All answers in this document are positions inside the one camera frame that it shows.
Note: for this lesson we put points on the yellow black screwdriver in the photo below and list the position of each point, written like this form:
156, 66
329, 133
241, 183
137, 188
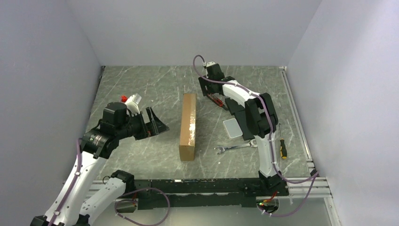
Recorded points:
283, 149

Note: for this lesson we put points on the black square box with label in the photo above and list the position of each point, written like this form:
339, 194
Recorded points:
233, 106

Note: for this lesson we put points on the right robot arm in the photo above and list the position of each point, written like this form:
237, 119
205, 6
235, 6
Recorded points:
258, 118

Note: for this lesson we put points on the brown cardboard express box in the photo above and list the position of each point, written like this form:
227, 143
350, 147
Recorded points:
188, 128

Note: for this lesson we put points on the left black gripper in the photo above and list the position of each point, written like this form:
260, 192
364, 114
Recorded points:
147, 130

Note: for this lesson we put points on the silver open-end wrench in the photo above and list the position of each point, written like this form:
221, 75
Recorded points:
222, 149

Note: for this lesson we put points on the aluminium frame rail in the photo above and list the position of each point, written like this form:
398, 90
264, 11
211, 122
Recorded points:
266, 206

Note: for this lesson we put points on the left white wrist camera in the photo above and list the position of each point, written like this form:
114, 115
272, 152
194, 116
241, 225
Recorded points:
132, 102

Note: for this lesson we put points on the white rounded power bank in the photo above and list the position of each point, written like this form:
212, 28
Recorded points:
232, 128

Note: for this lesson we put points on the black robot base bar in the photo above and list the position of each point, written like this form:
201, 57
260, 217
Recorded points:
244, 192

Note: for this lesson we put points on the black flat rectangular box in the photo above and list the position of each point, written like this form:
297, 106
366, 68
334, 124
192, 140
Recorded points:
241, 119

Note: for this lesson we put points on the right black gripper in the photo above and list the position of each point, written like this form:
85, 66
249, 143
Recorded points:
203, 83

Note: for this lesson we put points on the red utility knife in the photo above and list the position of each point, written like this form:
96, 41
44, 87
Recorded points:
217, 101

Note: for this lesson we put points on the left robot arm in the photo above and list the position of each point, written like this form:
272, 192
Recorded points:
72, 207

